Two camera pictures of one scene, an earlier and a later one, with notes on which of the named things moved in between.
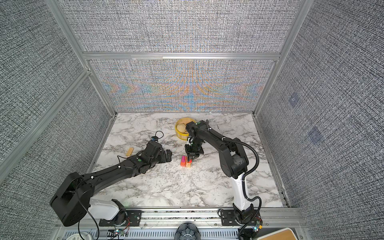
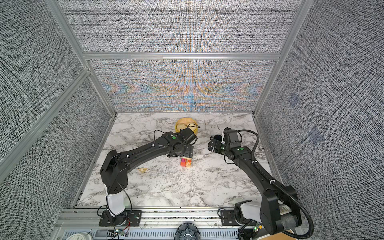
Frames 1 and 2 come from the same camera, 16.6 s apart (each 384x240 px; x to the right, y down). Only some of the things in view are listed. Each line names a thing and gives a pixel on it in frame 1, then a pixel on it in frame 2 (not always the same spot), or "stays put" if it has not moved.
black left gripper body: x=161 y=159 to x=187 y=152
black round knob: x=187 y=231 stays put
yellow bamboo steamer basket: x=180 y=127 stays put
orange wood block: x=183 y=161 stays put
